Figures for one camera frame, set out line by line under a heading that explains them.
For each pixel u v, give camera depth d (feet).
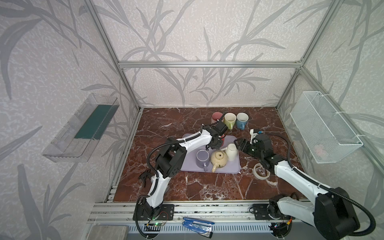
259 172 2.84
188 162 3.00
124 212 2.47
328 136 2.06
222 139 3.28
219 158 2.76
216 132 2.29
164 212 2.39
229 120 3.36
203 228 2.22
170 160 1.72
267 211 2.39
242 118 3.36
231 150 2.78
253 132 2.58
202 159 2.72
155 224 2.32
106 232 2.18
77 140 2.07
